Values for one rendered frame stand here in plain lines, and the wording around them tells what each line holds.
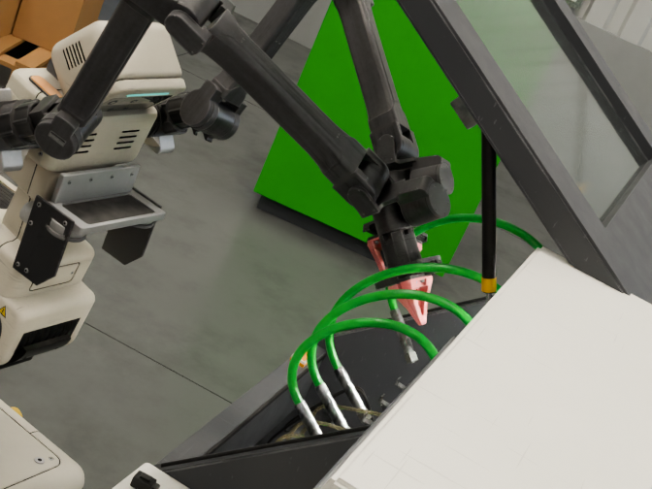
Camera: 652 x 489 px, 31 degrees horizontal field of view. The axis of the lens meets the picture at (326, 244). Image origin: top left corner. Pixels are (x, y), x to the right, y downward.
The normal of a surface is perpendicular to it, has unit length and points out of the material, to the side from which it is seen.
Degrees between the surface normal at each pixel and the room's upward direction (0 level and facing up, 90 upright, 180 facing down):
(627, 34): 90
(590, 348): 0
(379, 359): 90
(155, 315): 0
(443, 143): 90
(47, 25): 90
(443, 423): 0
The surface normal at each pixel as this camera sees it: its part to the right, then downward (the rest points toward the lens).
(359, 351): -0.36, 0.22
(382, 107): -0.53, -0.44
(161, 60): 0.80, -0.29
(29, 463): 0.38, -0.85
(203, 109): -0.54, -0.22
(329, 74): -0.17, 0.33
